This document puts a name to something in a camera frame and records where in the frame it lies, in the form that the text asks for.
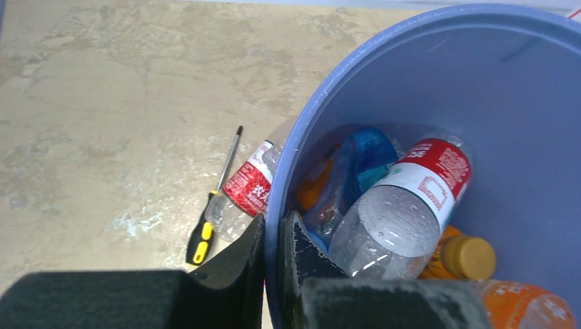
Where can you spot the black yellow screwdriver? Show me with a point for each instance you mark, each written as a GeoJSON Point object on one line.
{"type": "Point", "coordinates": [201, 238]}

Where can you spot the clear bottle red label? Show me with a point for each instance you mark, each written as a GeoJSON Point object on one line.
{"type": "Point", "coordinates": [246, 192]}

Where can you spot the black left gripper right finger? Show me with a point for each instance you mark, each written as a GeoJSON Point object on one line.
{"type": "Point", "coordinates": [315, 293]}

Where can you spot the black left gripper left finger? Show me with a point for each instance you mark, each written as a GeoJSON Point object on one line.
{"type": "Point", "coordinates": [225, 292]}

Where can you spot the orange juice bottle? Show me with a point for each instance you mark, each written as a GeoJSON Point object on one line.
{"type": "Point", "coordinates": [460, 256]}

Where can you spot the crushed blue label bottle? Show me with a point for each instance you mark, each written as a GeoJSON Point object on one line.
{"type": "Point", "coordinates": [349, 171]}

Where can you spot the blue plastic bin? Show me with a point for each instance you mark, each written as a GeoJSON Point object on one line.
{"type": "Point", "coordinates": [505, 79]}

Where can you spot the orange tea bottle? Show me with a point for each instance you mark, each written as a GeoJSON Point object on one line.
{"type": "Point", "coordinates": [518, 305]}

